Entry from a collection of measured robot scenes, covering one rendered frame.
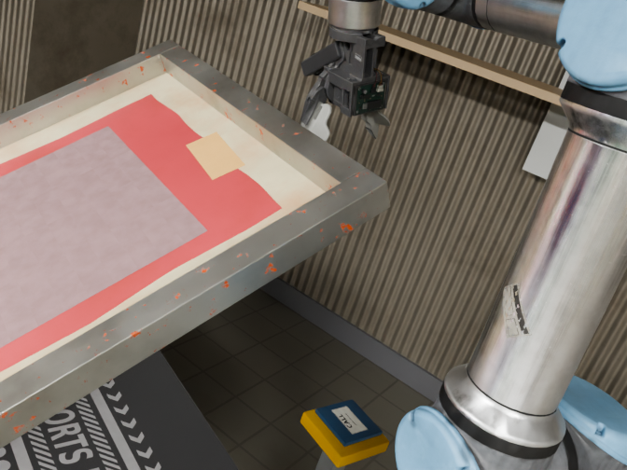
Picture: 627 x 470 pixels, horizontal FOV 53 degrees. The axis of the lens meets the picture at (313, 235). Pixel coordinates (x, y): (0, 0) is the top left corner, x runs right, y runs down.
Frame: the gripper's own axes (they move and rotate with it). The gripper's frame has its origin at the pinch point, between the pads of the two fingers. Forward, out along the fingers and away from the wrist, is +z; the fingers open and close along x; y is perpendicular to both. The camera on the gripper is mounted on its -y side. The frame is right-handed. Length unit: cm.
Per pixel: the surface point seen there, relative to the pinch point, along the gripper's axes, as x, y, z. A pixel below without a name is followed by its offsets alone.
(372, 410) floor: 83, -66, 181
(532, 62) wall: 161, -82, 36
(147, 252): -38.3, 15.1, -2.1
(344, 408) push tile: 0, 9, 54
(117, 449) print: -44, 3, 43
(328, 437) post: -7, 13, 54
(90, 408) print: -45, -7, 43
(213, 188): -27.3, 10.3, -5.0
